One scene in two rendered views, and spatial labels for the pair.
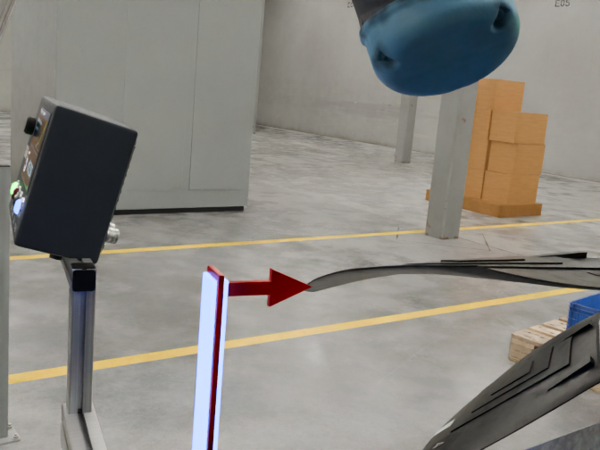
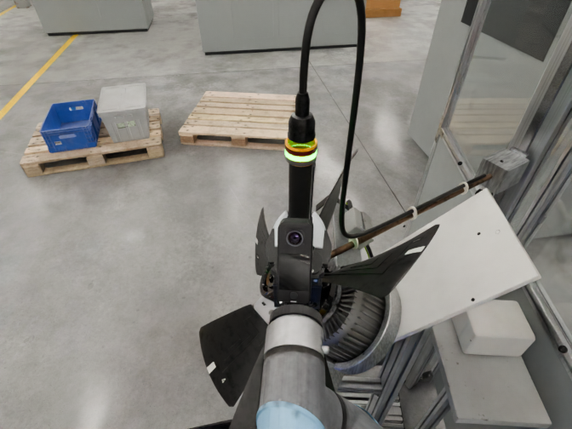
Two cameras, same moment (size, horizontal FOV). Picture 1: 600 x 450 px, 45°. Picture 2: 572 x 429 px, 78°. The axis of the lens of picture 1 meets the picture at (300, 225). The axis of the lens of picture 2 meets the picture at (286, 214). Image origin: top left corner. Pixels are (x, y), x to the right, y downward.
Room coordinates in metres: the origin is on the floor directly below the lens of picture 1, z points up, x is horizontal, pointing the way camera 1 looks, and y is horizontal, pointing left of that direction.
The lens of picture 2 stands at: (0.39, 0.11, 1.87)
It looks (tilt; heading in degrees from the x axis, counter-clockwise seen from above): 42 degrees down; 297
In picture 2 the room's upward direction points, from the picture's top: straight up
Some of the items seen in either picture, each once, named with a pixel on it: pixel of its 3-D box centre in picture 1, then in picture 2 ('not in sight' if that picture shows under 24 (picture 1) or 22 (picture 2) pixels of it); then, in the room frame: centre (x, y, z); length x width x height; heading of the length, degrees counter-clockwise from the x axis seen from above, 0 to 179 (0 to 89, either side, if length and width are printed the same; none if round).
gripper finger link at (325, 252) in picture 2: not in sight; (316, 252); (0.51, -0.24, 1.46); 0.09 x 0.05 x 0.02; 103
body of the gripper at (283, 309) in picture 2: not in sight; (297, 292); (0.51, -0.17, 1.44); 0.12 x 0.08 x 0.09; 114
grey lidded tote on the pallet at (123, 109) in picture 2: not in sight; (128, 112); (3.22, -2.07, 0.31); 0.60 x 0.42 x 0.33; 134
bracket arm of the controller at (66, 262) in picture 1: (74, 257); not in sight; (0.99, 0.31, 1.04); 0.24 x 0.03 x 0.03; 24
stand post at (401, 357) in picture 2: not in sight; (387, 384); (0.31, -0.53, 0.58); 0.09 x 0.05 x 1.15; 114
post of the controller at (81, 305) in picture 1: (80, 338); not in sight; (0.90, 0.27, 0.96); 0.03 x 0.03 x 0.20; 24
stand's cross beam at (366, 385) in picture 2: not in sight; (354, 384); (0.41, -0.48, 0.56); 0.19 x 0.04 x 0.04; 24
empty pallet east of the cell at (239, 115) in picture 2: not in sight; (248, 118); (2.38, -2.89, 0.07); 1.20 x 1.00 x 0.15; 21
